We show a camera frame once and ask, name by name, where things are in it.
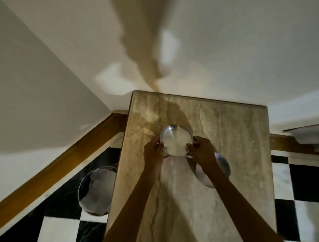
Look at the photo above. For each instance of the person's right hand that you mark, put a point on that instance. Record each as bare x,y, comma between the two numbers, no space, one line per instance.
204,154

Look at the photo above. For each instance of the person's left hand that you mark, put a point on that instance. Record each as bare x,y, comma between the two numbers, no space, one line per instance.
152,157

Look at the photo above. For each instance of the person's left thumb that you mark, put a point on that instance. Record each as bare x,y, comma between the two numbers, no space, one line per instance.
160,147

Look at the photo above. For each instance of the person's right thumb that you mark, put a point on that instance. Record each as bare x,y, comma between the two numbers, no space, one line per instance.
191,148

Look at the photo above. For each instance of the small round steel pan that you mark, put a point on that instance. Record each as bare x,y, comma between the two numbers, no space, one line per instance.
176,139

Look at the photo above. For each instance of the person's left forearm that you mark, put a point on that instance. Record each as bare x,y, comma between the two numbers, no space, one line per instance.
139,204

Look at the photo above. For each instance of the person's right forearm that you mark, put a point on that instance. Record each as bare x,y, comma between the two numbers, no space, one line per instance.
234,204

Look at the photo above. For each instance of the round steel plate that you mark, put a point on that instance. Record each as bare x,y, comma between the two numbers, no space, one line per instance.
223,165

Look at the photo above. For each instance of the large round steel bowl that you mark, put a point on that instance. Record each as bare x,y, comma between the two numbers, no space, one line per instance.
97,190

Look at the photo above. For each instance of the brown wooden skirting board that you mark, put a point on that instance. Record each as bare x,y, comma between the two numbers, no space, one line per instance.
291,144
62,159

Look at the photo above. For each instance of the white box-shaped object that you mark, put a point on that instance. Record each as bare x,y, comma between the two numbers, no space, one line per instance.
305,136

